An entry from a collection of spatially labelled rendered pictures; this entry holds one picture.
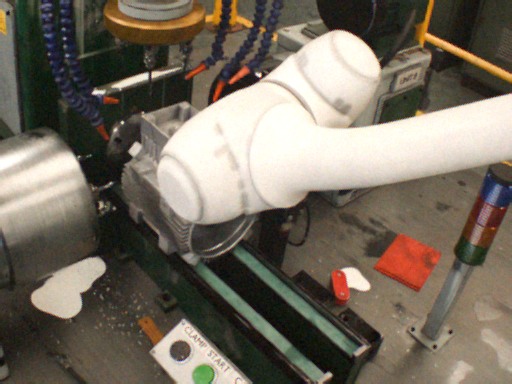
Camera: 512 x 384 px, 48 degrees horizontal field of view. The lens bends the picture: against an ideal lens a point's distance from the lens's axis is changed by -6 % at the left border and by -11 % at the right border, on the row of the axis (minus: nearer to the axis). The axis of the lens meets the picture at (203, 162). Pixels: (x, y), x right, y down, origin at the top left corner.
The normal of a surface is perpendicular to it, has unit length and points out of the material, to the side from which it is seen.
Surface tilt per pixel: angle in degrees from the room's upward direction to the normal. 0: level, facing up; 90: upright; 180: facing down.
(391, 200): 0
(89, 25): 90
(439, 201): 0
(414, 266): 0
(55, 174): 32
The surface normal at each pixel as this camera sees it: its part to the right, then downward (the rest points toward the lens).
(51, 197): 0.50, -0.19
